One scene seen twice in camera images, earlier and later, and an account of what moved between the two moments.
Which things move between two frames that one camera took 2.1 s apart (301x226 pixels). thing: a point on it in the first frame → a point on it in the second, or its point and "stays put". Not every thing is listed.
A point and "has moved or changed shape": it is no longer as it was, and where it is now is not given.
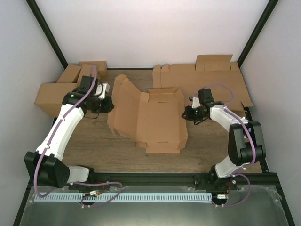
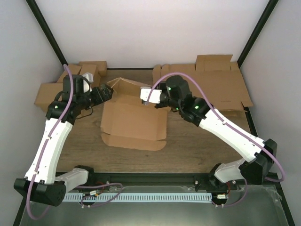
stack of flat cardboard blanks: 215,72 stays put
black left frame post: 46,30 stays put
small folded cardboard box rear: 101,67 stays put
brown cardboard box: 155,120 has moved or changed shape
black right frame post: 270,6 stays put
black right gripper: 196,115 → 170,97
